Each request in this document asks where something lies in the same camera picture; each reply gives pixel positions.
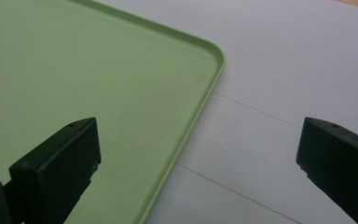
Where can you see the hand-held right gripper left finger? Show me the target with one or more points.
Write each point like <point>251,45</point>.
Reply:
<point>54,169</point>

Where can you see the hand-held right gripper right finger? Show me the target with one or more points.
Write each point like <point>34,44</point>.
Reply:
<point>341,158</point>

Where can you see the green plastic tray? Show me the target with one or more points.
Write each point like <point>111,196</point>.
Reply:
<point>84,71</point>

